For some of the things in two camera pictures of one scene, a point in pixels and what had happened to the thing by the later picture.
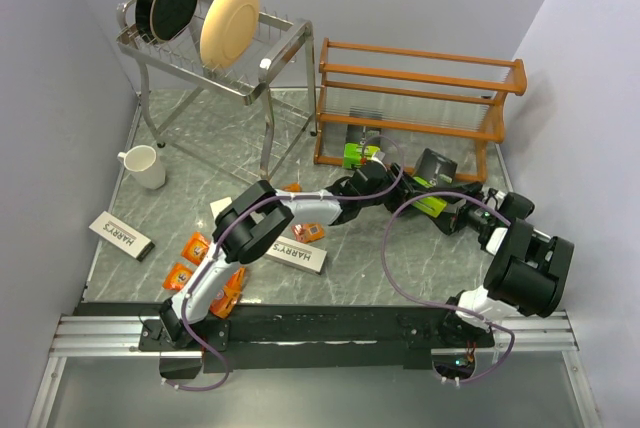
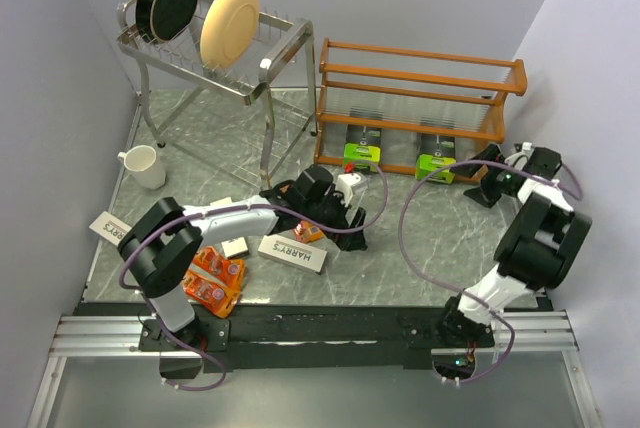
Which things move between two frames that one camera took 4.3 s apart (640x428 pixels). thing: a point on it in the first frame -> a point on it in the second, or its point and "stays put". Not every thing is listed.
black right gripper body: (472, 215) -> (496, 183)
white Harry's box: (121, 235) stays put
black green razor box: (362, 143) stays put
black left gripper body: (401, 192) -> (328, 212)
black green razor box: (433, 171) -> (437, 152)
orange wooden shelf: (412, 107) stays put
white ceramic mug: (140, 161) stays put
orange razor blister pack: (304, 232) stays put
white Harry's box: (297, 254) stays put
